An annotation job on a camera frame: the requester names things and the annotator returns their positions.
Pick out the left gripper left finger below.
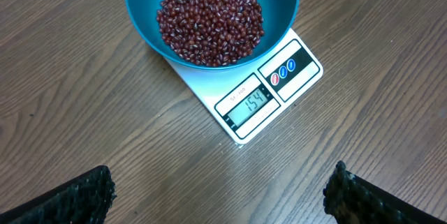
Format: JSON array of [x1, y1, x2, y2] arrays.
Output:
[[1, 165, 117, 224]]

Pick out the white digital kitchen scale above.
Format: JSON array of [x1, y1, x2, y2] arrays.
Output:
[[169, 29, 323, 146]]

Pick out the red adzuki beans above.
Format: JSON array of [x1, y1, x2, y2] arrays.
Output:
[[156, 0, 265, 67]]

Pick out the teal metal bowl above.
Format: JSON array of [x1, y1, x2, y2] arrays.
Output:
[[125, 0, 300, 71]]

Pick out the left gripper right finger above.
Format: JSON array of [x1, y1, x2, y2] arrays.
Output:
[[323, 160, 446, 224]]

